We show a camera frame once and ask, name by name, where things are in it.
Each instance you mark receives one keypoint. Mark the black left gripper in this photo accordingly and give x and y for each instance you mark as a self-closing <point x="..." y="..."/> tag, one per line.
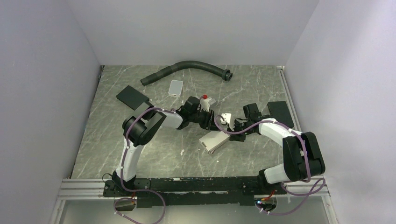
<point x="210" y="123"/>

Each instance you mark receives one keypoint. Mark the black mounting base rail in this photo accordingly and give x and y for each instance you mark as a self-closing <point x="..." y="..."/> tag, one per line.
<point x="241" y="190"/>

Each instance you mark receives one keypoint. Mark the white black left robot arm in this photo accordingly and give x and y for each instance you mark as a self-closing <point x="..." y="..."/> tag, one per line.
<point x="143" y="124"/>

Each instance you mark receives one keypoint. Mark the black flat rectangular box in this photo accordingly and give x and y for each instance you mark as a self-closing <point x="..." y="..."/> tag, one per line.
<point x="131" y="97"/>

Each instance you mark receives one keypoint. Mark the clear white plastic case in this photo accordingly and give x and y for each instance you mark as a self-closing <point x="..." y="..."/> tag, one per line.
<point x="176" y="88"/>

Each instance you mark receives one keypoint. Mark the white cardboard box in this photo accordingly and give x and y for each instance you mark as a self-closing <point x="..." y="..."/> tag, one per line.
<point x="213" y="140"/>

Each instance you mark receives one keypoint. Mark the aluminium frame rail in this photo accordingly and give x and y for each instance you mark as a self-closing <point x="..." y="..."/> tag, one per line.
<point x="81" y="189"/>

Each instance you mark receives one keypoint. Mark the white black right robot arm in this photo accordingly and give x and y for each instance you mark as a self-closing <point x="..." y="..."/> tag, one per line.
<point x="302" y="157"/>

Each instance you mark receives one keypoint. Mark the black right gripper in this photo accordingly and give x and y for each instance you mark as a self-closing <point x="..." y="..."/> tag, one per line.
<point x="236" y="137"/>

